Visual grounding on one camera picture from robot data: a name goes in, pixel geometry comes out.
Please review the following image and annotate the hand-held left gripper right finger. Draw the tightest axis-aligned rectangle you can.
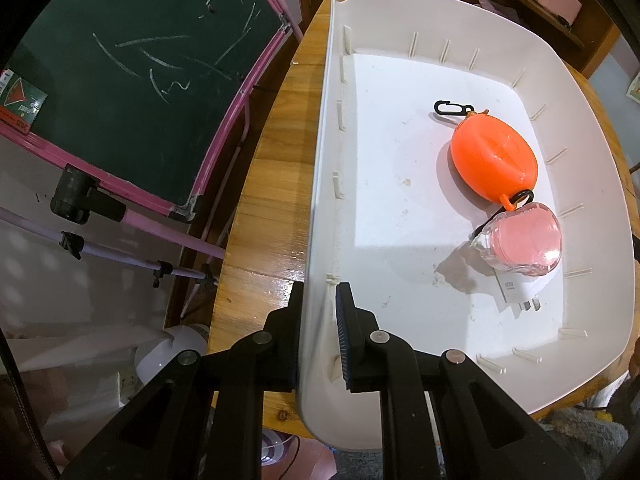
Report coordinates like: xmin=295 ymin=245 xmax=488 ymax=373
xmin=334 ymin=282 xmax=586 ymax=480

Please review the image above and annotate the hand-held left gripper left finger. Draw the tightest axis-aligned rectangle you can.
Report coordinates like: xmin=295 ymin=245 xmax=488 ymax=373
xmin=60 ymin=280 xmax=306 ymax=480

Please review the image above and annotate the white plastic storage bin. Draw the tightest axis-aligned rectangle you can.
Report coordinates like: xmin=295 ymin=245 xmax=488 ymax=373
xmin=295 ymin=0 xmax=636 ymax=451

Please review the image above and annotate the white charger plug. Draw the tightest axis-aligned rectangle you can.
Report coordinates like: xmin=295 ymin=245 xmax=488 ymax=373
xmin=492 ymin=267 xmax=546 ymax=313

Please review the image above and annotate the pink translucent case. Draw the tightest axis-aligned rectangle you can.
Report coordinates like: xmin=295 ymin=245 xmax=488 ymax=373
xmin=470 ymin=201 xmax=563 ymax=278

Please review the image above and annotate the orange round case with carabiners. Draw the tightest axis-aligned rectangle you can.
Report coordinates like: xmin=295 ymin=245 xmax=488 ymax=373
xmin=433 ymin=100 xmax=540 ymax=211

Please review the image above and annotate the white round lamp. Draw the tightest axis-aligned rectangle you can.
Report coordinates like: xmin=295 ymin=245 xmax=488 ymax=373
xmin=134 ymin=324 xmax=208 ymax=388

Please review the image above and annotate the white easel tube with clamps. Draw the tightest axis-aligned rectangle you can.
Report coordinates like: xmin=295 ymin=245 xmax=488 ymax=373
xmin=0 ymin=205 xmax=218 ymax=288

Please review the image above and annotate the black easel knob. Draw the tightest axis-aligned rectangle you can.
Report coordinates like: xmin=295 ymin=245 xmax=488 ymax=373
xmin=50 ymin=164 xmax=126 ymax=224

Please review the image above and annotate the grey fluffy rug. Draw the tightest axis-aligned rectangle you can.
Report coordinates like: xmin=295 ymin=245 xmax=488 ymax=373
xmin=540 ymin=407 xmax=628 ymax=480

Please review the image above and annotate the red and green packet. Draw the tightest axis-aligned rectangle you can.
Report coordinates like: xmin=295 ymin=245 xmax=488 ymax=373
xmin=0 ymin=69 xmax=48 ymax=133

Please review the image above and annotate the brown wooden shelf cabinet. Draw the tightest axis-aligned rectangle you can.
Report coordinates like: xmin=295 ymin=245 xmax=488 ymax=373
xmin=465 ymin=0 xmax=621 ymax=76

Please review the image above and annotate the green chalkboard with pink frame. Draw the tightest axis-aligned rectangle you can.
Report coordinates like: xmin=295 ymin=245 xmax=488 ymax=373
xmin=0 ymin=0 xmax=293 ymax=223

